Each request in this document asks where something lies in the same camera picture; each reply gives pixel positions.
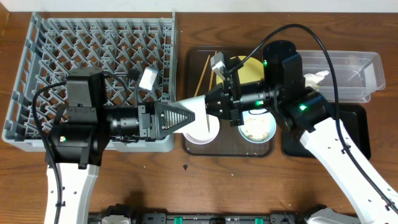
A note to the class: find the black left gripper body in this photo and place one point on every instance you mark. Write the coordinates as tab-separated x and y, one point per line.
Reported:
148	122

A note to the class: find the white cup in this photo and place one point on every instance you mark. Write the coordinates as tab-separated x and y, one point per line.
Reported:
197	106

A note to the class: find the light blue bowl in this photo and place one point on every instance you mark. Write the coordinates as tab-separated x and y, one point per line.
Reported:
259	126

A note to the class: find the yellow round plate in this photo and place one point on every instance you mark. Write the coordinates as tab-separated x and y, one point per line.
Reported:
252	71

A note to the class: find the black rectangular tray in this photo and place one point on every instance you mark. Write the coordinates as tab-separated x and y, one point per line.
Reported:
355	121

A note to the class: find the white pink shallow bowl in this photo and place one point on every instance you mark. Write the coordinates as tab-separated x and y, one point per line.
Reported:
205	138

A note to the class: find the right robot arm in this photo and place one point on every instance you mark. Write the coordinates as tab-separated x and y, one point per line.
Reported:
308	117

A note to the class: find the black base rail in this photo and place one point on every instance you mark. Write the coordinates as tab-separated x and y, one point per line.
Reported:
123	214

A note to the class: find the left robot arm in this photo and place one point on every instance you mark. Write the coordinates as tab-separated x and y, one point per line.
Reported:
81	131

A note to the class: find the clear plastic waste bin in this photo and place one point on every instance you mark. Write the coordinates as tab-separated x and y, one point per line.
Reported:
358	74

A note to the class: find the white tissue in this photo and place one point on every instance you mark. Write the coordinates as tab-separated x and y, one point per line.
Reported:
313	79

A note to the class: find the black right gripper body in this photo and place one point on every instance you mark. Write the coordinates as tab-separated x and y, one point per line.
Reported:
232	86

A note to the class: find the grey plastic dishwasher rack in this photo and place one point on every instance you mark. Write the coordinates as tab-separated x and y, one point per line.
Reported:
122	46

